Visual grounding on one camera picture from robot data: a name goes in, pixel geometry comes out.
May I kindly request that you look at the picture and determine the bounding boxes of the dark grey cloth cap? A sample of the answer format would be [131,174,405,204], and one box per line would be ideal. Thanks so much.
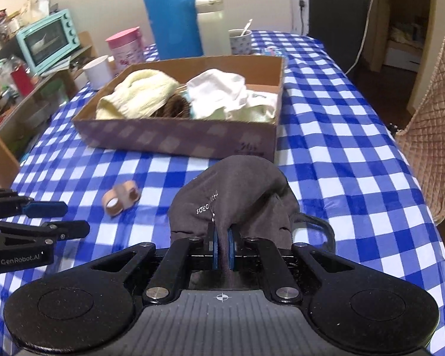
[166,155,337,290]

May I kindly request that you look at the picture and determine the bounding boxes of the white mesh bag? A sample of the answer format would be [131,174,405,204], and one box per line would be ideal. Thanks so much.
[186,68,278,123]

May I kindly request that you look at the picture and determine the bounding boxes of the cream yellow towel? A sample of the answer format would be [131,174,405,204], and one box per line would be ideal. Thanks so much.
[96,69,181,120]

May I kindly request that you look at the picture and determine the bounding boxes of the wooden shelf cabinet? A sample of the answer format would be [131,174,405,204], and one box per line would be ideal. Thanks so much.
[0,31,97,187]

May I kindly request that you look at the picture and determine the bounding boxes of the beige tape roll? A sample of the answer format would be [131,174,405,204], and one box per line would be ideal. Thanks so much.
[102,180,140,217]

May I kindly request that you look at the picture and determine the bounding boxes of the red container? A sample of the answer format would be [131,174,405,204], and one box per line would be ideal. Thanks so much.
[10,64,34,97]

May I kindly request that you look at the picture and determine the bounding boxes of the light green cloth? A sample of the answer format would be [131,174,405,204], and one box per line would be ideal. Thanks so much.
[190,105,226,120]

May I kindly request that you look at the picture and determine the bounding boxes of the blue white checkered tablecloth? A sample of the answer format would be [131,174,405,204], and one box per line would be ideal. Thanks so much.
[0,31,445,355]

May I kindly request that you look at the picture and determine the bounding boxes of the cardboard tray box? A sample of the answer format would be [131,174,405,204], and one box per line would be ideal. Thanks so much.
[72,55,285,162]

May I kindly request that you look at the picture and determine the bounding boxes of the dark purple scrunchie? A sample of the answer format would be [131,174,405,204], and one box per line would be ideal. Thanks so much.
[152,93,190,119]

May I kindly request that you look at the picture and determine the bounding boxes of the white ceramic mug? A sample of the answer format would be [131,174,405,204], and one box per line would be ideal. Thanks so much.
[82,55,114,91]

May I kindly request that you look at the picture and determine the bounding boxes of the mint green toaster oven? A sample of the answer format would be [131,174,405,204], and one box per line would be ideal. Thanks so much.
[16,9,80,75]

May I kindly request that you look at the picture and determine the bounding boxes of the snack bags on oven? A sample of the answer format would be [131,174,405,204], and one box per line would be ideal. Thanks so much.
[0,0,50,43]

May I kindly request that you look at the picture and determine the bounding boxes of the pink hello kitty cup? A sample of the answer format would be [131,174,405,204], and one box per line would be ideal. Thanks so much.
[106,27,145,72]

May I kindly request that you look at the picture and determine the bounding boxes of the tissue pack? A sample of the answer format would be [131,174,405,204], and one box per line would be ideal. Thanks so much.
[260,46,284,57]

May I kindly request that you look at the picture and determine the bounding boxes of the floral cup with spoon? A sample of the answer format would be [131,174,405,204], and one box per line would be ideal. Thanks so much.
[229,19,252,55]

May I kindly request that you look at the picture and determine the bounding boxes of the brown quilted chair right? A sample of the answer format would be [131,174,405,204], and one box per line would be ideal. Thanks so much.
[395,38,445,224]

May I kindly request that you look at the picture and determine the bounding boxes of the white insulated bottle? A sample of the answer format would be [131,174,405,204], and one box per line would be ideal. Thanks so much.
[195,0,231,56]

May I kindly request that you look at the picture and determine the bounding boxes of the blue thermos flask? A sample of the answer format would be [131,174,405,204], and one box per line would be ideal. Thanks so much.
[144,0,203,60]

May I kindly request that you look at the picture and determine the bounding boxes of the black mini fridge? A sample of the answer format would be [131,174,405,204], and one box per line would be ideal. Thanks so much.
[291,0,374,75]

